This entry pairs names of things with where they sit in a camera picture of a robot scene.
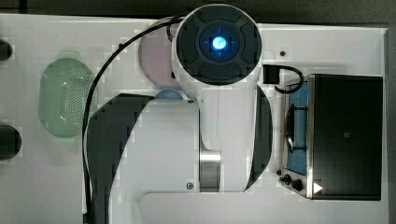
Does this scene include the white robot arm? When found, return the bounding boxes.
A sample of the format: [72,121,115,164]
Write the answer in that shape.
[84,4,273,224]

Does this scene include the blue bowl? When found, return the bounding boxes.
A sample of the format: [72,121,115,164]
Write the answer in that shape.
[155,89,183,100]

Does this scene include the grey round plate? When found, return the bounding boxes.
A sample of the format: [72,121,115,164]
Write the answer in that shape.
[138,27,180,90]

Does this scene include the green perforated colander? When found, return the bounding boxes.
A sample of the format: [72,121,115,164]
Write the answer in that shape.
[38,58,93,138]

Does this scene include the black toaster oven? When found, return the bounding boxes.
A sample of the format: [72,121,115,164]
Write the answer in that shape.
[279,74,383,201]

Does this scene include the black round object lower left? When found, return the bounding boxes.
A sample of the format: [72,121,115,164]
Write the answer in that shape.
[0,125,21,161]

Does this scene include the black round object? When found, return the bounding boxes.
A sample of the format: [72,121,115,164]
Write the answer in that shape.
[0,125,21,161]
[0,39,13,61]

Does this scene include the black round object upper left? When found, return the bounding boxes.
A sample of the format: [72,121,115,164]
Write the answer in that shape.
[0,39,13,61]

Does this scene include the black camera cable loop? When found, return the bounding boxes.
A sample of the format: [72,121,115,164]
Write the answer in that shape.
[262,64,304,95]

